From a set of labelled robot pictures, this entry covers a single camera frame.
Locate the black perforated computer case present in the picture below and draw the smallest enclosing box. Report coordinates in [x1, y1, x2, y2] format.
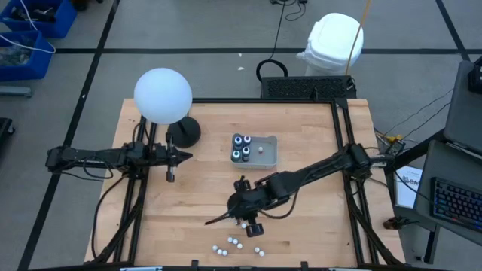
[260, 75, 358, 101]

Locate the grey plastic bin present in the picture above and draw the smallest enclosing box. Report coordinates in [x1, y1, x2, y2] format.
[230, 133, 279, 169]

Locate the dark grey desk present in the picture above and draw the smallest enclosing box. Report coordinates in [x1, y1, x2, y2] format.
[413, 129, 482, 248]

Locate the grey side table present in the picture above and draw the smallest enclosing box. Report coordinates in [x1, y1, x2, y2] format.
[443, 59, 482, 155]

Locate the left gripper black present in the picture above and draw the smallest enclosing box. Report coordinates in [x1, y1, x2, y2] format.
[152, 132, 194, 184]

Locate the yellow cable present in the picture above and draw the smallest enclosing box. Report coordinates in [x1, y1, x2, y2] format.
[345, 0, 373, 76]

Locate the brown black floor object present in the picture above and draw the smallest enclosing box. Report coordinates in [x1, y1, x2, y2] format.
[383, 216, 419, 230]

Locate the white cable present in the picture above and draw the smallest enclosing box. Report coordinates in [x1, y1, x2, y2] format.
[0, 0, 56, 53]

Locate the white paper sheet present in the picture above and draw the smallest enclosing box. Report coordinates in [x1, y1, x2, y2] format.
[394, 164, 424, 209]

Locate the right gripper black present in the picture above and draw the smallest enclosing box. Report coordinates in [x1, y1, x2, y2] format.
[205, 176, 270, 238]

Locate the white bucket with bag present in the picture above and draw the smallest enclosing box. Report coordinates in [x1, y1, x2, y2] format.
[296, 12, 365, 77]

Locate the black backlit keyboard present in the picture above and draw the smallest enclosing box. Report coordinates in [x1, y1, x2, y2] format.
[430, 176, 482, 233]

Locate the black floor cable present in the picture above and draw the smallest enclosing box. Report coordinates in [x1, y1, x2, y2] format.
[255, 0, 290, 83]

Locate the grey metal bar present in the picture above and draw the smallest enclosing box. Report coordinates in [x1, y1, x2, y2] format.
[0, 86, 33, 98]

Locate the blue storage bin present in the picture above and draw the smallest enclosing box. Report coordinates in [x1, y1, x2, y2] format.
[0, 0, 78, 39]
[0, 30, 56, 82]

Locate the black device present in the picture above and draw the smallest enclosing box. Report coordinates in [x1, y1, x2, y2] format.
[468, 56, 482, 94]

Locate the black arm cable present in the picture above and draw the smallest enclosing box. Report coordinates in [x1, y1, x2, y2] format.
[91, 175, 127, 260]

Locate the white globe lamp black base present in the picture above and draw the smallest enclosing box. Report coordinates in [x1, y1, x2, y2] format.
[133, 67, 202, 149]

